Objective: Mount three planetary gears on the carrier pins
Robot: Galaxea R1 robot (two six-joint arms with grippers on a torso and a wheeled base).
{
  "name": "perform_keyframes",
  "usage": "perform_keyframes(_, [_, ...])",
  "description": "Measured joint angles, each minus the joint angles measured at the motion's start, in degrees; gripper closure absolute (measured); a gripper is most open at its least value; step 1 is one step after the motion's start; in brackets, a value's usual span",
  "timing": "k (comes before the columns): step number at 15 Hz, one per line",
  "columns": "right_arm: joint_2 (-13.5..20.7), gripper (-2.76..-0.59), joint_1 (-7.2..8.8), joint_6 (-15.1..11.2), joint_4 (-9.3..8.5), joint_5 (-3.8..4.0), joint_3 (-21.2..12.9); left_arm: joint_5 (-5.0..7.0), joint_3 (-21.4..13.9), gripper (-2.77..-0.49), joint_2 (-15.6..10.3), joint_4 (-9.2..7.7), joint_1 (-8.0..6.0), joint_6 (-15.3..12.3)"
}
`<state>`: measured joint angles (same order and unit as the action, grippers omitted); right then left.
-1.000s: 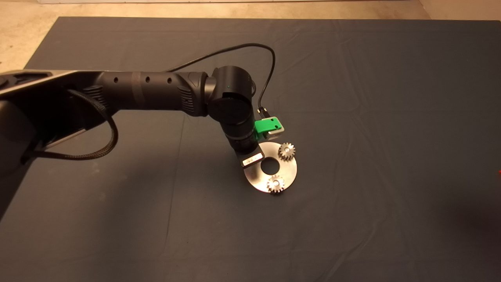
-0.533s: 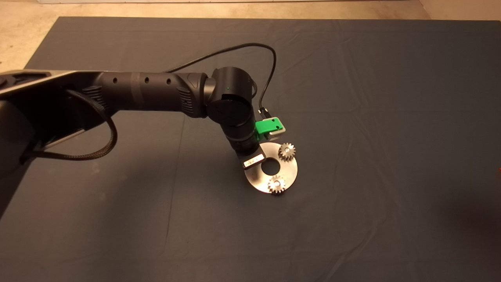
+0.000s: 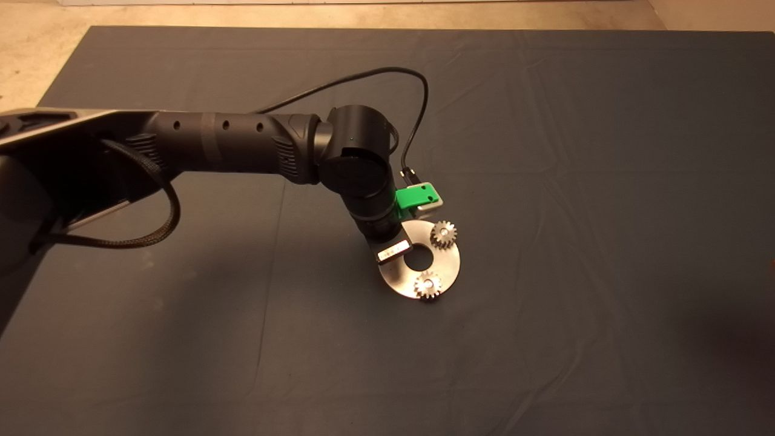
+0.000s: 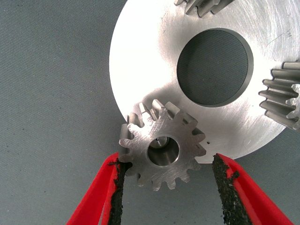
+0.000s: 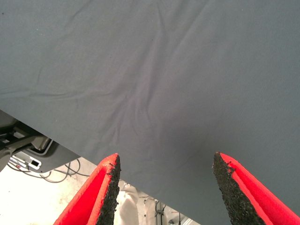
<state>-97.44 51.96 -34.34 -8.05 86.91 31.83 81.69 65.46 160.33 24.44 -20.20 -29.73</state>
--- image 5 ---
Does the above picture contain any dark grey base panel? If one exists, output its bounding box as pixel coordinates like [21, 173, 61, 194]
[13, 138, 81, 174]

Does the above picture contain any silver metal rail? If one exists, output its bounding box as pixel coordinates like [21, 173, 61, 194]
[170, 217, 195, 225]

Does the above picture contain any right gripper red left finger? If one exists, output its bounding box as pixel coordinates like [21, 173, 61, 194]
[53, 153, 121, 225]

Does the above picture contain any dark grey table cloth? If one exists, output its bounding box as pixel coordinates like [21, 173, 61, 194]
[0, 0, 300, 225]

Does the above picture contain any black floor cable bundle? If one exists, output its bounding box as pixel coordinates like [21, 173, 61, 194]
[154, 200, 167, 225]

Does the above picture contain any black metal frame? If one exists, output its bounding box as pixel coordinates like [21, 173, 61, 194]
[0, 120, 47, 155]

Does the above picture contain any thin grey floor cable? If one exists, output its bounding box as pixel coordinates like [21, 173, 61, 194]
[7, 158, 92, 184]

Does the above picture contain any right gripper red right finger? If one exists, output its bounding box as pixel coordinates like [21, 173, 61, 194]
[212, 151, 300, 225]

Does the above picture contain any white port plate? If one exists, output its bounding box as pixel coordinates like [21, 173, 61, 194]
[12, 154, 43, 171]

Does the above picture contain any white crumpled plastic sheet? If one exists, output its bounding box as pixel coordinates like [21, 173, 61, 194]
[116, 180, 153, 225]

